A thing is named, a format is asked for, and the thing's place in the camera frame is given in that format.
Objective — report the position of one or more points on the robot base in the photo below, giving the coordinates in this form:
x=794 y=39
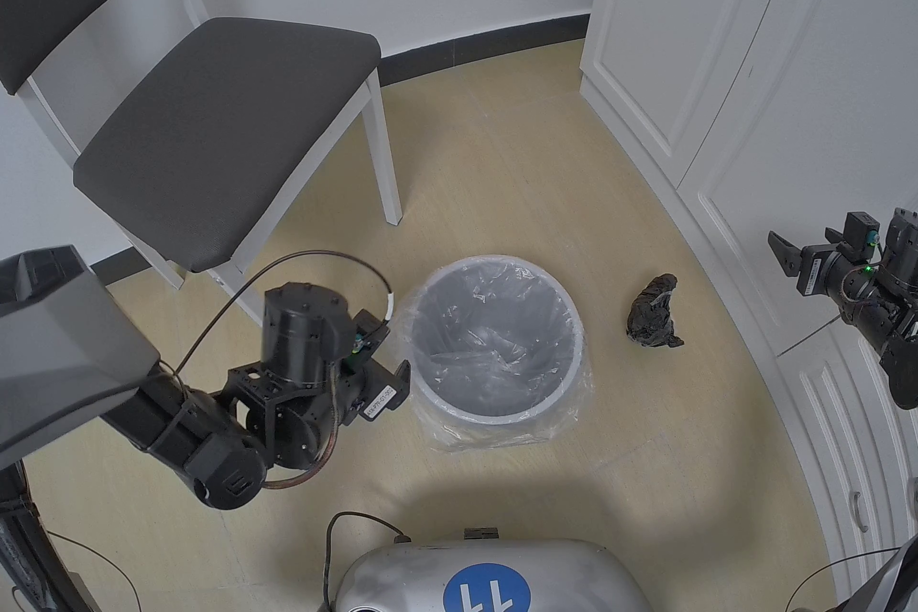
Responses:
x=502 y=573

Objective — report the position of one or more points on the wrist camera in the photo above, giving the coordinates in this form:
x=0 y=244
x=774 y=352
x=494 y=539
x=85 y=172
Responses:
x=369 y=336
x=860 y=236

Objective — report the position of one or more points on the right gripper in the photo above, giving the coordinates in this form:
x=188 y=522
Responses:
x=821 y=268

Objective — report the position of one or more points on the white wardrobe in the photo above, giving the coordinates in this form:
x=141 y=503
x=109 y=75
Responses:
x=753 y=93

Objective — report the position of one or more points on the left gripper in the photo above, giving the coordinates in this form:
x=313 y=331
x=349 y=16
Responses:
x=373 y=390

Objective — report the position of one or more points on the clear plastic bag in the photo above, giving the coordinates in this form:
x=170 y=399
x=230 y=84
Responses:
x=495 y=336

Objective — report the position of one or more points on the white trash bin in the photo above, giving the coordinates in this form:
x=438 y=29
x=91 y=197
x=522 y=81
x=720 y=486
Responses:
x=502 y=408

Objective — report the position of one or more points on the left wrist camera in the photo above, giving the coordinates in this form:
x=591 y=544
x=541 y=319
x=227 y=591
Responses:
x=369 y=336

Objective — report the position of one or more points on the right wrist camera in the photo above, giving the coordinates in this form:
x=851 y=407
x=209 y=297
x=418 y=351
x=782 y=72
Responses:
x=860 y=236

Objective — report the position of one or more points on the white chair with grey seat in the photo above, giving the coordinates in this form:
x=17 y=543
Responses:
x=215 y=121

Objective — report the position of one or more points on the black plastic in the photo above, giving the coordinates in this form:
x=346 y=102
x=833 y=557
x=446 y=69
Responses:
x=651 y=315

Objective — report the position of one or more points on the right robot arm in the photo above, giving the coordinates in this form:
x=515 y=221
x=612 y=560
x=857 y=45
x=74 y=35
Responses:
x=893 y=308

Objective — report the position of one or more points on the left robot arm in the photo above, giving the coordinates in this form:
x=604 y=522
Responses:
x=79 y=344

